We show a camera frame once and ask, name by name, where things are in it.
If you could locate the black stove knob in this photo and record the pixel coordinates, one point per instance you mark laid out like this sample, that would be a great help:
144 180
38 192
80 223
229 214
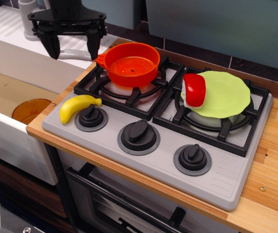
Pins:
91 119
138 138
192 160

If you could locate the black right burner grate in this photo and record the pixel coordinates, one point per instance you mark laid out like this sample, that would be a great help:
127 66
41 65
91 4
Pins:
233 134

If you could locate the green toy plate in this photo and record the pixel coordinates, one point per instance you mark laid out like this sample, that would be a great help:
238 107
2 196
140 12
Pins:
226 95

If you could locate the black burner grate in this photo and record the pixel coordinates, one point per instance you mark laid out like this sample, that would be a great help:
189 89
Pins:
141 102
233 134

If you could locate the orange toy pot grey handle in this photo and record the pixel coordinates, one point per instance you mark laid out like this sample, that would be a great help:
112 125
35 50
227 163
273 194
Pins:
130 64

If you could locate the black middle stove knob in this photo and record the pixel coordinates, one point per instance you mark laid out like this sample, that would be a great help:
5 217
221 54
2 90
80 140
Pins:
138 138

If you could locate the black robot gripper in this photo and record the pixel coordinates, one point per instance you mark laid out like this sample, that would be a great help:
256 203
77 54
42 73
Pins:
68 17

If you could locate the black right stove knob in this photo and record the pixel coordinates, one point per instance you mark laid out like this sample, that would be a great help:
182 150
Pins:
192 160

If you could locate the grey toy stove top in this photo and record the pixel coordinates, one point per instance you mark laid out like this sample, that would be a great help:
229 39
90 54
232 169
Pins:
222 185

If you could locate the yellow toy banana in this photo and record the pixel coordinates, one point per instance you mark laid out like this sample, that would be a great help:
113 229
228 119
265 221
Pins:
75 104

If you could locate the black left stove knob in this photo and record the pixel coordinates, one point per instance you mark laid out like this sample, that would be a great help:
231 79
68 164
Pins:
91 119

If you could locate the red white toy sushi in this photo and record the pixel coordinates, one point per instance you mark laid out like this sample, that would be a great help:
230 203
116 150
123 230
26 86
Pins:
193 90

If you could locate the white toy sink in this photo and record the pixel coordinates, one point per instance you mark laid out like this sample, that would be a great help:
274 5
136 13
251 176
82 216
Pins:
26 73

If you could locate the toy oven door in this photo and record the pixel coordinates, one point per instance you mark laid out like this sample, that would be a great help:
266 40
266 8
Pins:
112 211

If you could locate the black left burner grate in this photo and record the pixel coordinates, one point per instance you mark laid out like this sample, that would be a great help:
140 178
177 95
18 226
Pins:
141 102

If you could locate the grey toy faucet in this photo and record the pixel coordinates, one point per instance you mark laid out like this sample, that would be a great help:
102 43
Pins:
27 7

